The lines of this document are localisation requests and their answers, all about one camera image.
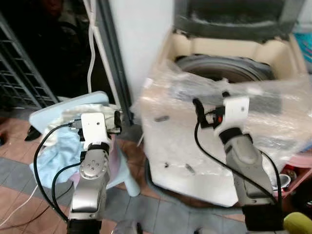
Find cream plastic-wrapped washing machine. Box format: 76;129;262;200
138;0;312;208

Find steel washer drum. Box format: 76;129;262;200
175;54;274;84

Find pale pink cloth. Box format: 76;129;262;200
104;140;128;189

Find light blue cloth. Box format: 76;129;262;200
31;129;84;189

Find light blue plastic stool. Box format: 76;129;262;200
28;91;142;197

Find grey washer lid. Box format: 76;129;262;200
173;0;306;43

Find teal patterned cloth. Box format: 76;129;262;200
292;31;312;75

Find white cup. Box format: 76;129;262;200
277;173;293;192

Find pink plastic basket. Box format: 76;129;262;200
279;150;312;196

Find grey metal grille gate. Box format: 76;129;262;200
0;14;60;111

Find yellow-green plastic container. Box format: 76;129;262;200
283;212;312;234

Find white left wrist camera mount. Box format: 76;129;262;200
79;112;111;150

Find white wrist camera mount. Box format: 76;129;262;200
213;96;251;136
79;112;111;150

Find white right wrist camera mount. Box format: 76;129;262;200
213;96;251;136

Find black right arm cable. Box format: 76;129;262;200
194;119;284;196

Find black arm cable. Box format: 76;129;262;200
194;119;284;196
32;121;82;221

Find grey door frame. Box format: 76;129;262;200
95;0;133;123

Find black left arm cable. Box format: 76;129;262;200
32;121;82;221

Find white hose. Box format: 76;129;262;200
82;0;99;94

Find thin white floor cable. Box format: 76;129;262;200
0;184;39;229

